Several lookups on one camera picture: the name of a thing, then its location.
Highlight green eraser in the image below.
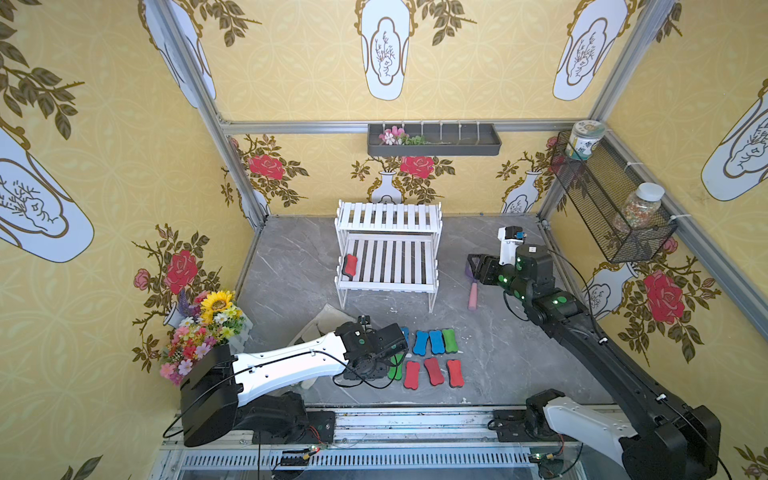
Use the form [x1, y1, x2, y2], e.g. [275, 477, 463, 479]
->
[387, 354, 404, 381]
[442, 329, 459, 354]

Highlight red eraser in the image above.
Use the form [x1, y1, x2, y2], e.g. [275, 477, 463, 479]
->
[446, 359, 465, 388]
[403, 361, 421, 391]
[423, 357, 445, 386]
[341, 254, 358, 281]

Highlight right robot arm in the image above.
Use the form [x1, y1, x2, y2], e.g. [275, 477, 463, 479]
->
[467, 245, 721, 479]

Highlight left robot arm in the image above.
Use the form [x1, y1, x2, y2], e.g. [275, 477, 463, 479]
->
[179, 321, 408, 447]

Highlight white two-tier slatted shelf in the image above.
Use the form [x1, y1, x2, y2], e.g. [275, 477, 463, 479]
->
[334, 201, 443, 312]

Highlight white grey work glove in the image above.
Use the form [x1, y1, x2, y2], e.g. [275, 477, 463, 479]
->
[287, 302, 355, 391]

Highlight jar with patterned label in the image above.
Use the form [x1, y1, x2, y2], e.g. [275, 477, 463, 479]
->
[565, 120, 606, 160]

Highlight pink artificial flowers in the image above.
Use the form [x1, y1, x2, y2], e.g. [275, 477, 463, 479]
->
[379, 126, 427, 146]

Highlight clear jar white lid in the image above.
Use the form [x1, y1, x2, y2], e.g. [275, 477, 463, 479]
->
[613, 182, 665, 233]

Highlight colourful flower bouquet basket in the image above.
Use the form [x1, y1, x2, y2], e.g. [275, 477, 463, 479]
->
[160, 290, 253, 386]

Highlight purple garden fork pink handle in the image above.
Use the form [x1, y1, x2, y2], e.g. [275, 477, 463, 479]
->
[465, 263, 478, 311]

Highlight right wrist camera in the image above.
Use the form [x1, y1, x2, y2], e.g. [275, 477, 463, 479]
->
[498, 226, 526, 265]

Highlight metal base rail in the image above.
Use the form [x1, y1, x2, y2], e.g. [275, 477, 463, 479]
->
[149, 404, 685, 480]

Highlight dark grey wall tray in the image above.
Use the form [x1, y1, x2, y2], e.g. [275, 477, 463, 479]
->
[367, 121, 502, 157]

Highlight black wire wall basket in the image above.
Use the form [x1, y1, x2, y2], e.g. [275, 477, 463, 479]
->
[551, 131, 678, 263]

